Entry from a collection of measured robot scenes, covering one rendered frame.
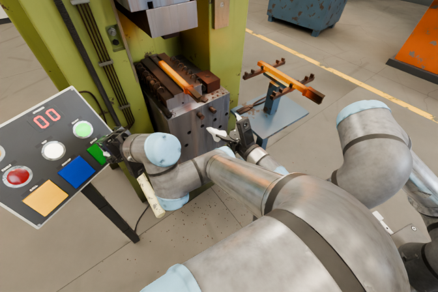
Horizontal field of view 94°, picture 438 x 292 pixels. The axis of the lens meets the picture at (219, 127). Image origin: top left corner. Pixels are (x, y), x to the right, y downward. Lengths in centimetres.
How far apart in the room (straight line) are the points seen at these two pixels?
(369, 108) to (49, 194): 89
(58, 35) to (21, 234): 156
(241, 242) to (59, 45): 88
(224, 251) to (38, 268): 184
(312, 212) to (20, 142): 74
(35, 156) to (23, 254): 134
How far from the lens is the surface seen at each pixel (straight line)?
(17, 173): 79
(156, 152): 45
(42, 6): 91
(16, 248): 212
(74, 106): 81
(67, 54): 96
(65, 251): 192
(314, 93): 107
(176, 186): 51
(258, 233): 18
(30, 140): 79
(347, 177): 51
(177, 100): 103
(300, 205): 20
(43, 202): 81
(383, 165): 50
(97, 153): 82
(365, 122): 55
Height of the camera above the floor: 159
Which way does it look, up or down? 46 degrees down
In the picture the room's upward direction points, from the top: 1 degrees clockwise
